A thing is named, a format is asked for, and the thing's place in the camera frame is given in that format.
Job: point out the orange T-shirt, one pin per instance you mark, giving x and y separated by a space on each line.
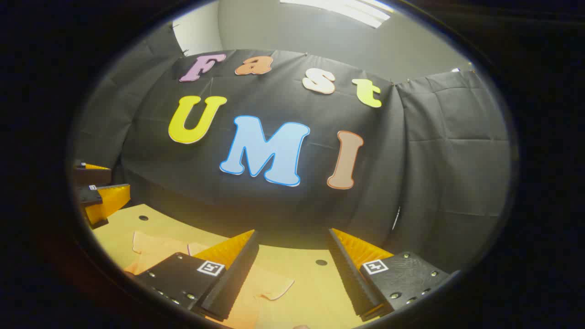
155 251

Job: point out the ceiling light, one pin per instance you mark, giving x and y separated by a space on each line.
347 11

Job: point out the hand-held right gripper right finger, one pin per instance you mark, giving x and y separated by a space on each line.
349 278

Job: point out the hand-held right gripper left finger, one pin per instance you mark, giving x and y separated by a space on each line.
237 278

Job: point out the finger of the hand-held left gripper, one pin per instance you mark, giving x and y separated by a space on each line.
91 176
91 195

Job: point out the black backdrop cloth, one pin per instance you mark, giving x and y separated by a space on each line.
274 214

